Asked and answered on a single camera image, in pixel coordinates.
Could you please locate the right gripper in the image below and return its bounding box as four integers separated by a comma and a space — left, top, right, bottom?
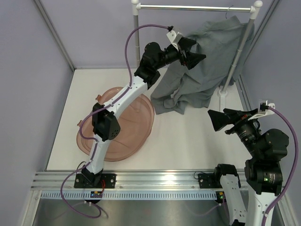
209, 108, 263, 159

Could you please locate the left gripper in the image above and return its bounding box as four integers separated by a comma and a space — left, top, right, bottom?
153, 37, 205, 70

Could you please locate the grey shirt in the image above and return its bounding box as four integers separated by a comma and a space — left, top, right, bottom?
150, 16, 247, 114

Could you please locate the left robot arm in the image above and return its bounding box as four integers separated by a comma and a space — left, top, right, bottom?
74, 37, 206, 188

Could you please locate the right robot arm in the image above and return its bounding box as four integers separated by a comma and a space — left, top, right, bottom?
208, 103, 289, 226

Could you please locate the clothes rack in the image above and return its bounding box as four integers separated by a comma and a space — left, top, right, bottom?
130, 0, 263, 111

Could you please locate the pink plastic basin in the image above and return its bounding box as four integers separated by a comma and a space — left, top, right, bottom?
76, 87, 154, 162

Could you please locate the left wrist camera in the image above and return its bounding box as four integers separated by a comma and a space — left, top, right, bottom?
166, 26, 183, 49

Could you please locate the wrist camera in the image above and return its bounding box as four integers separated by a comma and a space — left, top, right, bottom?
166, 26, 183, 49
249, 99, 275, 120

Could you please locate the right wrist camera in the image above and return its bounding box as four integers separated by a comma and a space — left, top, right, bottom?
249, 99, 275, 120

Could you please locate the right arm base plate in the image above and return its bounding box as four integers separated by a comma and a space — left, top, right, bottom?
193, 171, 222, 189

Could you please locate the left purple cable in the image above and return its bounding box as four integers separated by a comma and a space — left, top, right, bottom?
60, 24, 174, 218

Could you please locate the white slotted cable duct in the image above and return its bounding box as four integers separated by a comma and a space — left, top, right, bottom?
40, 190, 218, 200

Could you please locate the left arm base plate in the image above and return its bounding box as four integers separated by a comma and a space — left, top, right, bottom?
74, 173, 116, 189

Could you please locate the aluminium mounting rail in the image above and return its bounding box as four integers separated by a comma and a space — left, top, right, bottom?
30, 171, 250, 192

